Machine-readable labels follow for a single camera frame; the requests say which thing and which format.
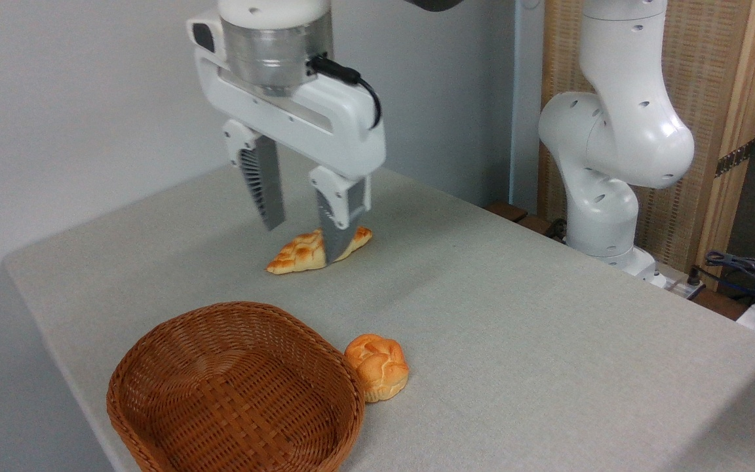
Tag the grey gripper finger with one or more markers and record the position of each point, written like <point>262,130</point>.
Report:
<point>341,216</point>
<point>266,177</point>

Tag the round bread bun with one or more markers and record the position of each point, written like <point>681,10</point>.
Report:
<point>377,367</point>

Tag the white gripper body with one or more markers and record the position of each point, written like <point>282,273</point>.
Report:
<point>338,131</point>

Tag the long braided bread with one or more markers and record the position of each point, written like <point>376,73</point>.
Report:
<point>299,255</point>

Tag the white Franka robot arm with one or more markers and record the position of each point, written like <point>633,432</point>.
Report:
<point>626,131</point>

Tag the brown wicker basket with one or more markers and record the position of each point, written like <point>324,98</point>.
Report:
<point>220,393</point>

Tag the grey tablecloth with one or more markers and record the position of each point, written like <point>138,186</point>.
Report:
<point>548,341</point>

